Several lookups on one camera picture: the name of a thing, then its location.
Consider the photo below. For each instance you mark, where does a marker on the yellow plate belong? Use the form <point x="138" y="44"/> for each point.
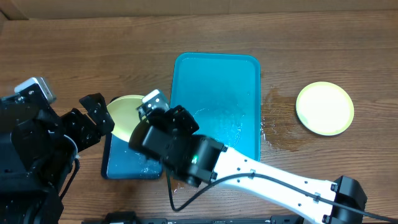
<point x="324" y="108"/>
<point x="124" y="114"/>

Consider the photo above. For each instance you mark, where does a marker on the teal serving tray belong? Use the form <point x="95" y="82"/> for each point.
<point x="223" y="94"/>

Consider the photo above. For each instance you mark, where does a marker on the dark blue water tray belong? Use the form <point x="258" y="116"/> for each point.
<point x="122" y="162"/>

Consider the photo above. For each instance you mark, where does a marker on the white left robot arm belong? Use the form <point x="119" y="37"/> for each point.
<point x="39" y="150"/>

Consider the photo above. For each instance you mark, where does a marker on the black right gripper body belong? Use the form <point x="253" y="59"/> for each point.
<point x="179" y="121"/>

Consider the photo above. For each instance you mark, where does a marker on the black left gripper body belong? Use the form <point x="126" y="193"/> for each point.
<point x="78" y="128"/>

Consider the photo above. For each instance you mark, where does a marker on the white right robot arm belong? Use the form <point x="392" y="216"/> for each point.
<point x="168" y="135"/>

